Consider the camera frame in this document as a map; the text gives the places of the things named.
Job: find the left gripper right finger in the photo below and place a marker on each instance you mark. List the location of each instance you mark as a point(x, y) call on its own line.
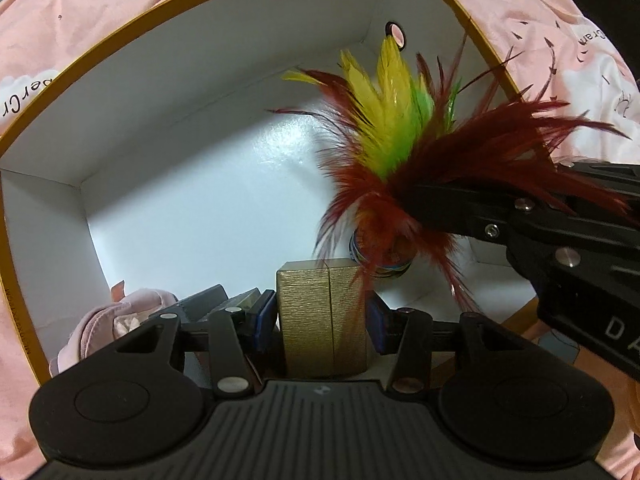
point(406, 334)

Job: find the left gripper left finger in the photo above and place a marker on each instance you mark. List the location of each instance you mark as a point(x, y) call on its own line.
point(239, 332)

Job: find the dark grey box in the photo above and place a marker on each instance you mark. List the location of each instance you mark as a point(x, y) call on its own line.
point(199, 306)

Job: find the gold textured gift box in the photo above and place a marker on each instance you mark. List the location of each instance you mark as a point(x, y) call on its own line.
point(322, 318)

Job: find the red feather shuttlecock toy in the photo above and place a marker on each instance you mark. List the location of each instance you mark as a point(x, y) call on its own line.
point(393, 141)

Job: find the pink fabric pouch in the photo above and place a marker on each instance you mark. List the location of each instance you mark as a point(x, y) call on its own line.
point(103, 325)

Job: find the pink cloud print bedsheet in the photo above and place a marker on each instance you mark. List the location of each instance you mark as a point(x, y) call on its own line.
point(549, 44)

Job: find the orange cardboard storage box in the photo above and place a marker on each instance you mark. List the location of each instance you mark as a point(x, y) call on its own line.
point(173, 155)

